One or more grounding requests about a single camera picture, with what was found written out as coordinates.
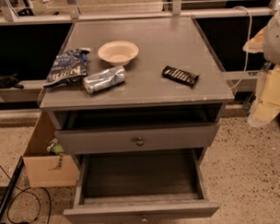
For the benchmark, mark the padded gripper body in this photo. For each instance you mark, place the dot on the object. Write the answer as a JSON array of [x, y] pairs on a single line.
[[275, 43]]

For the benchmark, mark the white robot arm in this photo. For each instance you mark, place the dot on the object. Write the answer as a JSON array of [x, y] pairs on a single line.
[[267, 103]]

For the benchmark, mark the upper grey drawer with knob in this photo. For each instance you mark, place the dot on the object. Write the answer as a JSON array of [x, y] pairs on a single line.
[[121, 139]]

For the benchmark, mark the grey wooden drawer cabinet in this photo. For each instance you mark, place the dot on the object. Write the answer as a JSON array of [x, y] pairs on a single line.
[[146, 98]]

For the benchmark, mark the black snack bar wrapper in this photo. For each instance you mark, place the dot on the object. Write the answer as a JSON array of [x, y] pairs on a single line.
[[183, 77]]

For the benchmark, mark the white paper bowl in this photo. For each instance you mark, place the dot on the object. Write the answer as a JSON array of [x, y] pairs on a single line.
[[118, 52]]

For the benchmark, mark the crushed silver drink can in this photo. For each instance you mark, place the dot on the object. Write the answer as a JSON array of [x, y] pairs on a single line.
[[104, 79]]

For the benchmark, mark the blue chip bag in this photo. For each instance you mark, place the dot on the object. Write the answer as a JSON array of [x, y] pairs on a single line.
[[67, 68]]

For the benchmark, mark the green crumpled wrapper in box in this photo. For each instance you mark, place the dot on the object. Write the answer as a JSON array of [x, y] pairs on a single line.
[[55, 148]]

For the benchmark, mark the cardboard box on floor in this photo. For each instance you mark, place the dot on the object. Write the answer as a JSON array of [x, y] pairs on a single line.
[[43, 167]]

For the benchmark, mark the black object on left ledge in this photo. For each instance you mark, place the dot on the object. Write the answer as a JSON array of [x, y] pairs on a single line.
[[9, 81]]

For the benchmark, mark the black bar on floor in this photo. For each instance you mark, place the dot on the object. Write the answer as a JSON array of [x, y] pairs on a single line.
[[6, 192]]

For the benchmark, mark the metal railing frame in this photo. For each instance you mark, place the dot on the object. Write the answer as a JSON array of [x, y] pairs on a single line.
[[56, 11]]

